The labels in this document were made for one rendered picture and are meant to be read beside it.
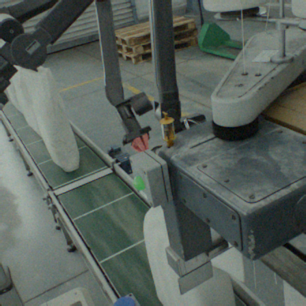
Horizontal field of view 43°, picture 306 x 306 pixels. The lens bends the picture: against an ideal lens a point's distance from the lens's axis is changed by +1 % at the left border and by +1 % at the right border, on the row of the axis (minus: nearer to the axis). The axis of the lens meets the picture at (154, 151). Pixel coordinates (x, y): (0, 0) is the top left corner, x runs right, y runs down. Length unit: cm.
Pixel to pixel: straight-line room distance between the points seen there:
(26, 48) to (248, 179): 57
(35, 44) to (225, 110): 46
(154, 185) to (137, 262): 120
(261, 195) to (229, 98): 22
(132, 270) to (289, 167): 133
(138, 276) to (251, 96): 127
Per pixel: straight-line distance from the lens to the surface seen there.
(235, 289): 177
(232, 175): 66
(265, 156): 71
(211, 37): 642
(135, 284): 184
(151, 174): 73
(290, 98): 94
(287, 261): 87
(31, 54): 95
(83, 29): 856
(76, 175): 273
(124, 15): 889
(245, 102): 74
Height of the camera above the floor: 170
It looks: 28 degrees down
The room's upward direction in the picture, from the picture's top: 11 degrees counter-clockwise
